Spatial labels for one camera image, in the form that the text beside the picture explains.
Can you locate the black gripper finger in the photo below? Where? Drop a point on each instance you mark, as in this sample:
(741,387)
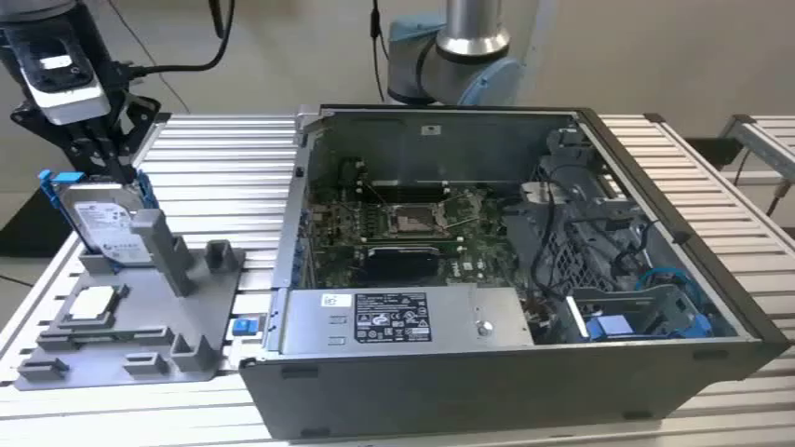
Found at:
(138,116)
(86,149)

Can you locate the black RAM slots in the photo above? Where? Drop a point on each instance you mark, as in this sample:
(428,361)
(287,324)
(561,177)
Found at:
(407,190)

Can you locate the open grey PC case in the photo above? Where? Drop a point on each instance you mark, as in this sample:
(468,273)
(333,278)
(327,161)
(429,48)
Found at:
(465,396)

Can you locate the blue carrier in bay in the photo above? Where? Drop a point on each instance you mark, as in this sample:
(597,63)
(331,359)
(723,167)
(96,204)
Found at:
(609,326)

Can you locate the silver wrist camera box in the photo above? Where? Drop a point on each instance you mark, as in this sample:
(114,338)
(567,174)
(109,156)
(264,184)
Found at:
(68,100)

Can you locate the black table corner cap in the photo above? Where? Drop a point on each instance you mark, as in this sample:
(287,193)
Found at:
(655,117)
(162,117)

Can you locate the metal slat side table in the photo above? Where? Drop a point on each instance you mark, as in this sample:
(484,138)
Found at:
(767,135)

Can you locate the grey disk bay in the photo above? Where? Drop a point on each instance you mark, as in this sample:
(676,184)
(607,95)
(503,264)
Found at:
(657,302)

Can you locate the green motherboard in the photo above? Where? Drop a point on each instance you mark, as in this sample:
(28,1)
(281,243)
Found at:
(484,251)

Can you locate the grey parts rack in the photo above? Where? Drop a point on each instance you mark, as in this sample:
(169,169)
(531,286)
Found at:
(154,298)

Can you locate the black graphics card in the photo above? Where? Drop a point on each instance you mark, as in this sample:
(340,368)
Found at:
(400,265)

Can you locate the CPU socket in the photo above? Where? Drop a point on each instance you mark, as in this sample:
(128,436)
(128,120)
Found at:
(415,219)

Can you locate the silver CPU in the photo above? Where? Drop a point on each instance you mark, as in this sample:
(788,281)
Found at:
(92,302)

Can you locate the silver power supply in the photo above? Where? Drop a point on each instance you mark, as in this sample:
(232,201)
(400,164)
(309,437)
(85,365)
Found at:
(311,321)

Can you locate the hard disk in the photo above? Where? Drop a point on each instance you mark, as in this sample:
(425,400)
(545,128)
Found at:
(98,219)

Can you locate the blue case latch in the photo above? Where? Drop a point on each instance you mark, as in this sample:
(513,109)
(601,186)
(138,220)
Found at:
(242,327)

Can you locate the grey drive cage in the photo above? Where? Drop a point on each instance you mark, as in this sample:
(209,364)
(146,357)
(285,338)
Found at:
(577,219)

